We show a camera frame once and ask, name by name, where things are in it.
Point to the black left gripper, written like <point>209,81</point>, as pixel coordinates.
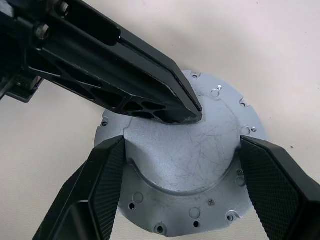
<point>15,50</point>

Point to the silver motor cover circuit board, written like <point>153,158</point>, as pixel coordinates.
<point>187,155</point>

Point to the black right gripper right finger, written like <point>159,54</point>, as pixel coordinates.
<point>280,190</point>

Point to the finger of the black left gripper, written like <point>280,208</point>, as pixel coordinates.
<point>140,47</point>
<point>112,75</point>

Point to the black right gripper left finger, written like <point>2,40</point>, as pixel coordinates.
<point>97,190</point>

